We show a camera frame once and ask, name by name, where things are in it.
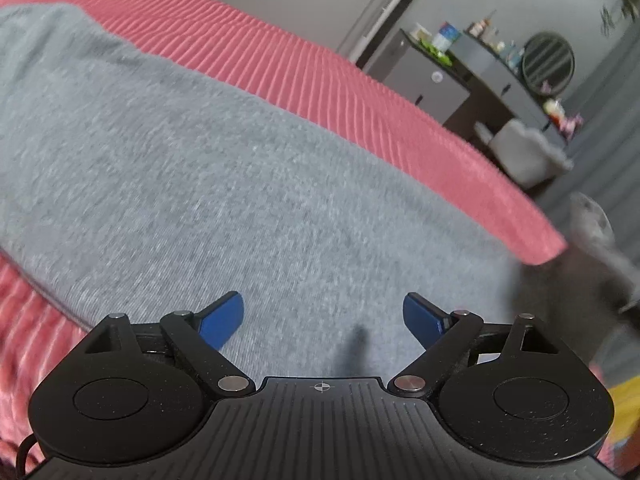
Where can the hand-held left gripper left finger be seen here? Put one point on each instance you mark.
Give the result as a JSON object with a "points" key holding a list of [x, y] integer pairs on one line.
{"points": [[222, 317]]}

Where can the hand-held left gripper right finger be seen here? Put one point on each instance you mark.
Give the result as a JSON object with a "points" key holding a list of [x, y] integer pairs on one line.
{"points": [[424, 317]]}

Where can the grey pants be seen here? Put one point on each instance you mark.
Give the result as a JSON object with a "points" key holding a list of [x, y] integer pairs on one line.
{"points": [[200, 185]]}

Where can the grey blurred cloth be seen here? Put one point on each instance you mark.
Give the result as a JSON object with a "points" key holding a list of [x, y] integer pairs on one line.
{"points": [[592, 245]]}

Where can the white fluffy stool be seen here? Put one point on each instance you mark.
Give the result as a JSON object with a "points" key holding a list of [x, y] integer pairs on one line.
{"points": [[525, 157]]}

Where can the yellow cloth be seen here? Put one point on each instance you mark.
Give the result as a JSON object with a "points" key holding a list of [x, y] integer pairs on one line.
{"points": [[625, 417]]}

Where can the dark grey dressing table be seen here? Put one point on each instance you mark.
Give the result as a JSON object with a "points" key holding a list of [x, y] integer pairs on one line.
{"points": [[500, 90]]}

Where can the dark grey cabinet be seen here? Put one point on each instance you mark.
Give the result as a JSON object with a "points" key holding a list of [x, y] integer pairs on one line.
{"points": [[430, 77]]}

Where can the pink toy figure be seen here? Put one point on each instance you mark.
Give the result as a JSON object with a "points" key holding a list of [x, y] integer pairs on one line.
{"points": [[562, 117]]}

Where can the green packets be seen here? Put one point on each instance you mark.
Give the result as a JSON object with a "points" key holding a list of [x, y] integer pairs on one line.
{"points": [[436, 52]]}

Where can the pink ribbed blanket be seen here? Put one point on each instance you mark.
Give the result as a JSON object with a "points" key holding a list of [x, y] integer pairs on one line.
{"points": [[320, 70]]}

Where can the blue and white box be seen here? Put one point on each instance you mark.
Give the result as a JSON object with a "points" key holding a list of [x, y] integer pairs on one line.
{"points": [[446, 37]]}

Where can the round slatted mirror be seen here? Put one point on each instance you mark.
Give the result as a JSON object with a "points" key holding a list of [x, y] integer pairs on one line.
{"points": [[548, 62]]}

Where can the cluster of small bottles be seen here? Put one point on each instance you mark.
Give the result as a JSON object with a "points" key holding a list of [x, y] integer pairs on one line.
{"points": [[484, 29]]}

